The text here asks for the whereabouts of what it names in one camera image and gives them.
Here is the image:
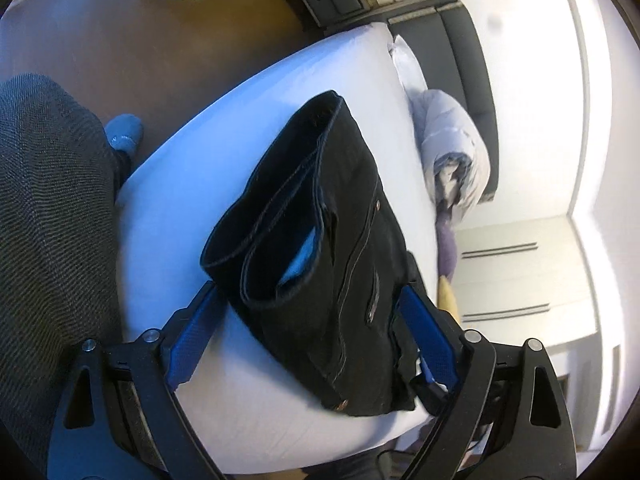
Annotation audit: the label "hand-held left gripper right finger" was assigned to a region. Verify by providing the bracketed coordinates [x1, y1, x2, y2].
[394, 284, 577, 480]

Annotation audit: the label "purple cushion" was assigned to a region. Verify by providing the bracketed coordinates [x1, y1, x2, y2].
[435, 212, 459, 279]

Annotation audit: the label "white pillow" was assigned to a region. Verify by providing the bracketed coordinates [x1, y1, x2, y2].
[389, 35, 431, 107]

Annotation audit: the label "dark grey padded headboard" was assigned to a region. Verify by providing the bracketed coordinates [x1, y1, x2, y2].
[387, 0, 501, 204]

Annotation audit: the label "yellow cushion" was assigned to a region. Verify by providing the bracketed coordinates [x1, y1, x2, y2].
[436, 275, 462, 320]

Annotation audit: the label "blue slipper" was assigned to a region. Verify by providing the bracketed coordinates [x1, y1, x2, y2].
[104, 114, 145, 154]

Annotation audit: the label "folded white grey duvet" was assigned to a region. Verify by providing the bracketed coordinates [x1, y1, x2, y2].
[419, 89, 492, 222]

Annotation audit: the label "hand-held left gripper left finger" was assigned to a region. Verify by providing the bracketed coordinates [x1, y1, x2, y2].
[47, 280, 228, 480]

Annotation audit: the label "bed with white sheet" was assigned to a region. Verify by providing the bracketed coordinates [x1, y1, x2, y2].
[115, 22, 442, 476]

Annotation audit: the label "black denim pants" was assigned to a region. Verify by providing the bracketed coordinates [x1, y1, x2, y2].
[200, 91, 429, 417]

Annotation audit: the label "black wardrobe handle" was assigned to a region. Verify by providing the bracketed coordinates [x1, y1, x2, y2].
[461, 302, 552, 323]
[459, 242, 539, 260]

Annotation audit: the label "person's grey trouser leg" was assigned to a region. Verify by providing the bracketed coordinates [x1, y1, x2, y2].
[0, 74, 128, 473]

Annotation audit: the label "white wardrobe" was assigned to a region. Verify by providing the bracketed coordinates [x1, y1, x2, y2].
[451, 214, 622, 457]

